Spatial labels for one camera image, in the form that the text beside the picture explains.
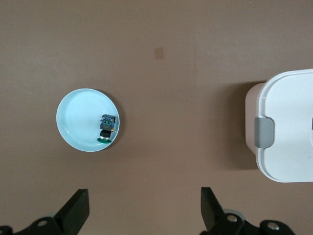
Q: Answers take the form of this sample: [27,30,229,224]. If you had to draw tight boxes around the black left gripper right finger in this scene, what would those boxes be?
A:
[200,187,297,235]

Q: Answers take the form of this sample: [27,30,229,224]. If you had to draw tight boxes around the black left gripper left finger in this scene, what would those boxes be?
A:
[0,188,90,235]

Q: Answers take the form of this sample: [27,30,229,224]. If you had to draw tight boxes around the light blue round plate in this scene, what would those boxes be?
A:
[56,88,122,153]

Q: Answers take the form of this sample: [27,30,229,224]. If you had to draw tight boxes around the white lunch box grey clips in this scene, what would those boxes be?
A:
[245,69,313,183]

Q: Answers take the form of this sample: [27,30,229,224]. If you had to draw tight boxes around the brown tape patch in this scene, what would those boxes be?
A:
[154,47,165,61]

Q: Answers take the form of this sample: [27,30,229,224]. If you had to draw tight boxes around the green push button switch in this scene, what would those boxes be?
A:
[96,114,117,144]

